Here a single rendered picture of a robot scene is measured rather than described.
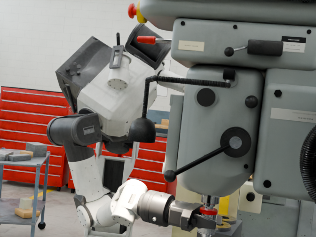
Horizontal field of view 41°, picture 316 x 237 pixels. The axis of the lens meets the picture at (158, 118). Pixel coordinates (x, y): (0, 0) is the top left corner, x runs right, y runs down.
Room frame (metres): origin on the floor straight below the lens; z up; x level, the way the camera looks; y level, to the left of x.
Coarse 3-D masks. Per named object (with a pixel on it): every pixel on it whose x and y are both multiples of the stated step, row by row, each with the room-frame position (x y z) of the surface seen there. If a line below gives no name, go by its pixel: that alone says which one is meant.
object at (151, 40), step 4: (140, 36) 1.23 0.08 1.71; (144, 36) 1.23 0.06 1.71; (148, 36) 1.22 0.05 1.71; (152, 36) 1.22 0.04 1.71; (140, 40) 1.23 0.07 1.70; (144, 40) 1.22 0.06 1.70; (148, 40) 1.22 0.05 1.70; (152, 40) 1.22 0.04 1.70; (156, 40) 1.22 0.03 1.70; (160, 40) 1.22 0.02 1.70; (164, 40) 1.21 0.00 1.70; (168, 40) 1.21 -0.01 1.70
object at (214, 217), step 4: (204, 216) 1.07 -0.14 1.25; (208, 216) 1.06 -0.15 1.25; (212, 216) 1.06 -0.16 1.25; (216, 216) 1.07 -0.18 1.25; (216, 220) 1.08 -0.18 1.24; (200, 228) 1.07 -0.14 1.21; (200, 232) 1.07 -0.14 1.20; (204, 232) 1.06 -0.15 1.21; (208, 232) 1.06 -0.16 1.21; (212, 232) 1.07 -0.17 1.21
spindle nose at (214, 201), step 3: (201, 195) 1.08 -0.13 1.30; (201, 198) 1.08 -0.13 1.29; (204, 198) 1.07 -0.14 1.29; (213, 198) 1.06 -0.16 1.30; (216, 198) 1.07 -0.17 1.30; (219, 198) 1.08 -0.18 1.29; (201, 201) 1.08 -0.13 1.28; (204, 201) 1.07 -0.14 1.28; (210, 201) 1.06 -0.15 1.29; (213, 201) 1.06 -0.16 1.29; (216, 201) 1.07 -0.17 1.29; (210, 204) 1.06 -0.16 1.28; (213, 204) 1.06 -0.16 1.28; (216, 204) 1.07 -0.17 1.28
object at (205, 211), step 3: (201, 207) 1.09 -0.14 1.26; (204, 207) 1.09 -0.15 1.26; (201, 210) 1.07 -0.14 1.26; (204, 210) 1.07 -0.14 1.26; (207, 210) 1.07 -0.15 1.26; (210, 210) 1.07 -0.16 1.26; (213, 210) 1.08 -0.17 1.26; (216, 210) 1.08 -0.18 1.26; (204, 213) 1.07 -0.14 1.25; (207, 213) 1.06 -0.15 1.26; (210, 213) 1.06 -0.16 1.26; (213, 213) 1.07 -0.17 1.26; (216, 213) 1.07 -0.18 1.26
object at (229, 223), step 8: (224, 216) 1.59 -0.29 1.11; (232, 216) 1.60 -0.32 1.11; (216, 224) 1.50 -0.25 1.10; (224, 224) 1.48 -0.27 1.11; (232, 224) 1.54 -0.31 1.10; (240, 224) 1.56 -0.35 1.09; (216, 232) 1.42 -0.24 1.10; (224, 232) 1.43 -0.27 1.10; (232, 232) 1.44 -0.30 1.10; (240, 232) 1.59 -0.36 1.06
